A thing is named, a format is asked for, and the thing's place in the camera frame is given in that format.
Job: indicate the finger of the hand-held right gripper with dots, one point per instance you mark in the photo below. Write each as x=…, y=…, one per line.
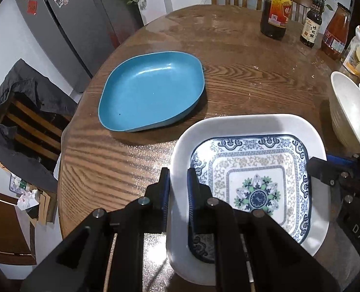
x=322, y=170
x=344, y=161

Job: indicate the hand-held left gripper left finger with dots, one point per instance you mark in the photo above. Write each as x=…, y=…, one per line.
x=165, y=188

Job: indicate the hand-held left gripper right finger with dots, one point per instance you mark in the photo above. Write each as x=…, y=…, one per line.
x=192, y=194

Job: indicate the white square plate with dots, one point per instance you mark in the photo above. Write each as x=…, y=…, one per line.
x=183, y=146

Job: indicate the large white bowl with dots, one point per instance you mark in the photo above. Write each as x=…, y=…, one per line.
x=347, y=112

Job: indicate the blue patterned plate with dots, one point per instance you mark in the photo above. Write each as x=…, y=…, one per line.
x=259, y=173

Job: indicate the flour bag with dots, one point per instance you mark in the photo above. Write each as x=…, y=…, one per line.
x=359, y=54

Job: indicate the cardboard pieces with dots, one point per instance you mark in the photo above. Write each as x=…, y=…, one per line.
x=43, y=206

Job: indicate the red sauce bottle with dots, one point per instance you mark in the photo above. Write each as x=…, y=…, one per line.
x=336, y=36

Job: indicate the small dark sauce bottle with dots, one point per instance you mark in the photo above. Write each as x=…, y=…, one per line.
x=312, y=27

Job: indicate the wooden chair with jacket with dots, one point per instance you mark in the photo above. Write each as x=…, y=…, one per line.
x=37, y=127

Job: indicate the white plastic bags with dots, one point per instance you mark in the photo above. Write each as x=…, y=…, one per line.
x=23, y=191

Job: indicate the brown wooden cabinet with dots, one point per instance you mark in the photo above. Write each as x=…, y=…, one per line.
x=6, y=225

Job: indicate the large vinegar bottle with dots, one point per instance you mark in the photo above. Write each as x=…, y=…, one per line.
x=275, y=12

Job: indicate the grey refrigerator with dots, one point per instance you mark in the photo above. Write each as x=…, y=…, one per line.
x=85, y=30

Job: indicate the dark jacket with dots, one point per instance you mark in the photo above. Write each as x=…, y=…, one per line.
x=22, y=76

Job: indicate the red sticker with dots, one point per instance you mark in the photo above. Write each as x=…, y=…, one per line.
x=32, y=7

